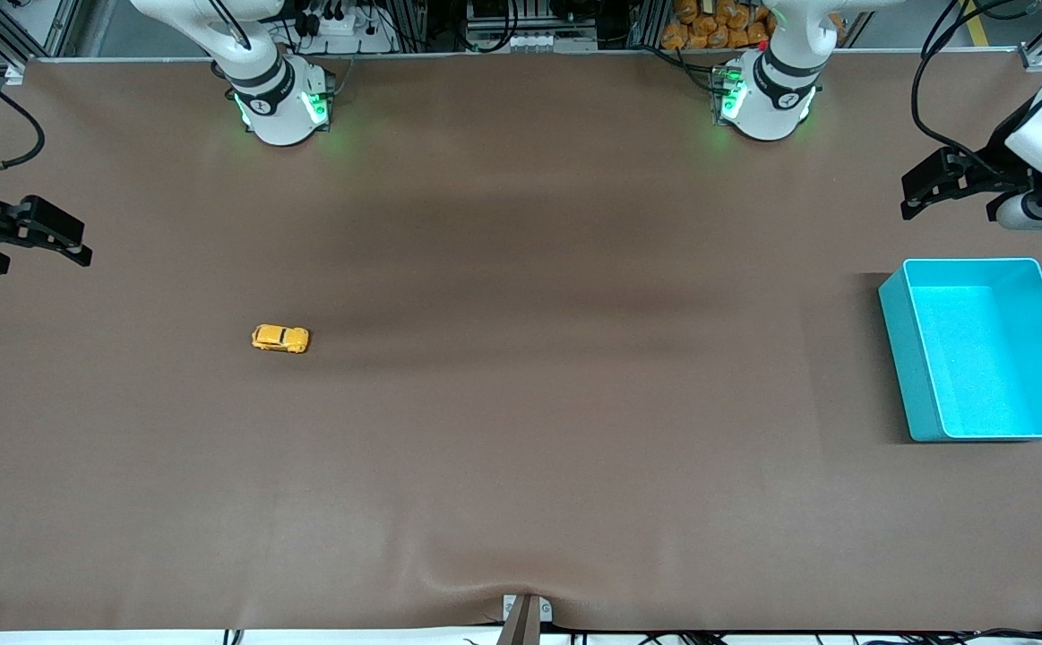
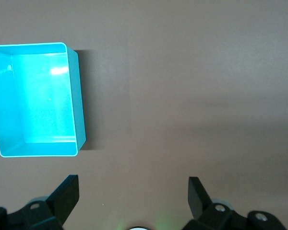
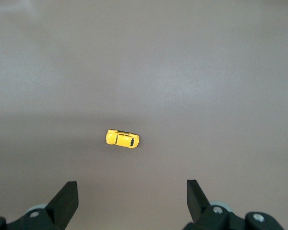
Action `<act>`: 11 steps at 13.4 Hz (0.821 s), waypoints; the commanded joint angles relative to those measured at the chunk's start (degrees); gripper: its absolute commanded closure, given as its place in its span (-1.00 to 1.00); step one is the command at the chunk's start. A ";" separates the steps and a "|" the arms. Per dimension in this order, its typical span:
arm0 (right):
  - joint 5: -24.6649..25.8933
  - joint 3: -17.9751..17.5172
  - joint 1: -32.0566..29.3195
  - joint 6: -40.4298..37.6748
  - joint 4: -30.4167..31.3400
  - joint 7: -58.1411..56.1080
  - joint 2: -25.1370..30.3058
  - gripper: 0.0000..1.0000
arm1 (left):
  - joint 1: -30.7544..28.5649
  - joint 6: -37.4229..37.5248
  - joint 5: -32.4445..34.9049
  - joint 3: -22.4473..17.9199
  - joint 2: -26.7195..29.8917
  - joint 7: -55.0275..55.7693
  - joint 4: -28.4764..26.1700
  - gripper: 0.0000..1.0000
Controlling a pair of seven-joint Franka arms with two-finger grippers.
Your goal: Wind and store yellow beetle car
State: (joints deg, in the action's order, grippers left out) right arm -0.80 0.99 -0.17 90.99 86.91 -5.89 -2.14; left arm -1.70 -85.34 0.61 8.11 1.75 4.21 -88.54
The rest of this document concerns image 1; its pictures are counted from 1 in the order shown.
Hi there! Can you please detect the yellow beetle toy car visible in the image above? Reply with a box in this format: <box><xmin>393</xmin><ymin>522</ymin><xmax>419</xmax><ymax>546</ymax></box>
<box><xmin>251</xmin><ymin>323</ymin><xmax>311</xmax><ymax>355</ymax></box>

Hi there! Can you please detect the teal plastic bin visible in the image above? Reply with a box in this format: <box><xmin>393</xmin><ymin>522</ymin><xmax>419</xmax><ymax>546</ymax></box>
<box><xmin>877</xmin><ymin>257</ymin><xmax>1042</xmax><ymax>443</ymax></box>

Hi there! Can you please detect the white power strip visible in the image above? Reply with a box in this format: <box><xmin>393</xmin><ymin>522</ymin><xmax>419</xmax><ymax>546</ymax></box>
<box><xmin>301</xmin><ymin>7</ymin><xmax>396</xmax><ymax>55</ymax></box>

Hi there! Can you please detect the brown table mat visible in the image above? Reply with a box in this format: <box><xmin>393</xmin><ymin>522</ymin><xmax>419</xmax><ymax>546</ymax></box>
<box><xmin>0</xmin><ymin>52</ymin><xmax>1042</xmax><ymax>633</ymax></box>

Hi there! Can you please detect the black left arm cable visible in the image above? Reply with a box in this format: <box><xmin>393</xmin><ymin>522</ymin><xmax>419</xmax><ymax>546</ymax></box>
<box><xmin>911</xmin><ymin>0</ymin><xmax>1037</xmax><ymax>176</ymax></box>

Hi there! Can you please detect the metal clamp bracket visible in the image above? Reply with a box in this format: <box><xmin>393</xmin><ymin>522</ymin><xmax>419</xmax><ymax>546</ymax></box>
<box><xmin>495</xmin><ymin>594</ymin><xmax>555</xmax><ymax>645</ymax></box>

